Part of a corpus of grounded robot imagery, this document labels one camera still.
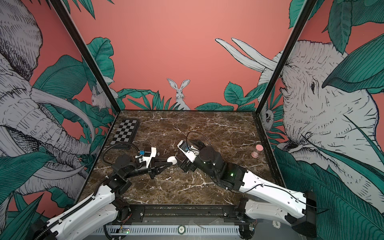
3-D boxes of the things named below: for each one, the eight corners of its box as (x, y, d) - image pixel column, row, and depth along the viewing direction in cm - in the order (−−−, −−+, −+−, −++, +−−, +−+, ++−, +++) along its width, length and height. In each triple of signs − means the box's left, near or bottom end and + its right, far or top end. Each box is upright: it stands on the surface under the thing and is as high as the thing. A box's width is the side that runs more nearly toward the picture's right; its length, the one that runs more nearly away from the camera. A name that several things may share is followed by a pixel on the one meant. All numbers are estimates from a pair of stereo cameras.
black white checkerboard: (112, 148, 101) (109, 144, 97) (123, 122, 116) (121, 118, 112) (131, 148, 101) (129, 144, 98) (140, 122, 116) (138, 118, 112)
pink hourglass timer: (252, 158, 97) (257, 150, 90) (250, 152, 100) (255, 144, 93) (258, 158, 97) (264, 150, 90) (257, 152, 100) (262, 144, 93)
